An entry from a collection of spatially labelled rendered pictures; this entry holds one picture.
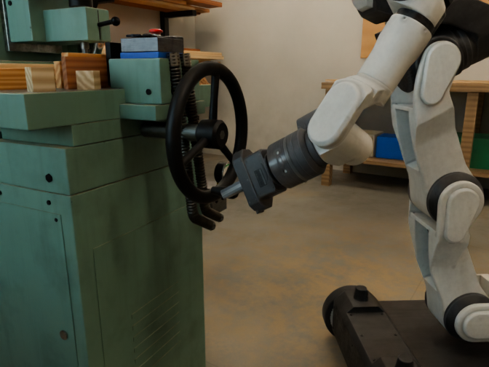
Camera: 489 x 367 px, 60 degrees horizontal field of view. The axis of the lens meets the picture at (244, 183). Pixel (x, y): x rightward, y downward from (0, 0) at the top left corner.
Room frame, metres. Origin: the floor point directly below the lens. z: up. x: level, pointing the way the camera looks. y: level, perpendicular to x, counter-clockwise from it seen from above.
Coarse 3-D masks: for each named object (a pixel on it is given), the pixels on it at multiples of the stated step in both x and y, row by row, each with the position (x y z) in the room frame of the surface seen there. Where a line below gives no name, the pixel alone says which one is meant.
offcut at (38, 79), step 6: (30, 72) 0.75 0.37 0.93; (36, 72) 0.75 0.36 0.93; (42, 72) 0.76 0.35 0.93; (48, 72) 0.76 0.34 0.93; (30, 78) 0.75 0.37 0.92; (36, 78) 0.75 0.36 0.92; (42, 78) 0.76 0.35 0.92; (48, 78) 0.76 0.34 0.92; (54, 78) 0.77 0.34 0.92; (30, 84) 0.75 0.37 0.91; (36, 84) 0.75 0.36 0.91; (42, 84) 0.75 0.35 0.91; (48, 84) 0.76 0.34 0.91; (54, 84) 0.77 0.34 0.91; (30, 90) 0.76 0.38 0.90; (36, 90) 0.75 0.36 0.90; (42, 90) 0.75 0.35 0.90; (48, 90) 0.76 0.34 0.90; (54, 90) 0.77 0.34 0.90
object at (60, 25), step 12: (48, 12) 1.03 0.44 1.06; (60, 12) 1.01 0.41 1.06; (72, 12) 0.99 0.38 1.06; (84, 12) 0.97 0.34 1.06; (96, 12) 1.00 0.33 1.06; (48, 24) 1.03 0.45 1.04; (60, 24) 1.01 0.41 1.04; (72, 24) 0.99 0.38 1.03; (84, 24) 0.97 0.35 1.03; (96, 24) 1.00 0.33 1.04; (48, 36) 1.03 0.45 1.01; (60, 36) 1.01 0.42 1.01; (72, 36) 0.99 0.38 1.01; (84, 36) 0.98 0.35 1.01; (96, 36) 0.99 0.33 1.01; (108, 36) 1.03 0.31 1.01; (84, 48) 1.02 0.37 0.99
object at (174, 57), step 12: (180, 60) 0.92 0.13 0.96; (180, 72) 0.89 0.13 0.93; (192, 96) 0.92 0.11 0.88; (192, 108) 0.92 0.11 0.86; (192, 120) 0.92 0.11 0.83; (192, 144) 0.93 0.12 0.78; (192, 168) 0.89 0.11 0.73; (192, 180) 0.89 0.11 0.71; (204, 180) 0.93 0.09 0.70; (192, 204) 0.88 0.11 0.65; (204, 204) 0.93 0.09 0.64; (192, 216) 0.89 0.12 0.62; (216, 216) 1.00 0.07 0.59
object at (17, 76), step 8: (0, 72) 0.83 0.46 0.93; (8, 72) 0.84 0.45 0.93; (16, 72) 0.86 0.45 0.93; (24, 72) 0.87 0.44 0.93; (0, 80) 0.82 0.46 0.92; (8, 80) 0.84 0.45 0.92; (16, 80) 0.85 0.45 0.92; (24, 80) 0.87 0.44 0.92; (0, 88) 0.82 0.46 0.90; (8, 88) 0.84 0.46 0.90; (16, 88) 0.85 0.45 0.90; (24, 88) 0.87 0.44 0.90
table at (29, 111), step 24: (0, 96) 0.72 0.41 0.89; (24, 96) 0.70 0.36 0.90; (48, 96) 0.74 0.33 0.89; (72, 96) 0.78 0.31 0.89; (96, 96) 0.83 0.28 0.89; (120, 96) 0.89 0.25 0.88; (0, 120) 0.73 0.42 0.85; (24, 120) 0.70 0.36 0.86; (48, 120) 0.73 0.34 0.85; (72, 120) 0.77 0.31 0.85; (96, 120) 0.83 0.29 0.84
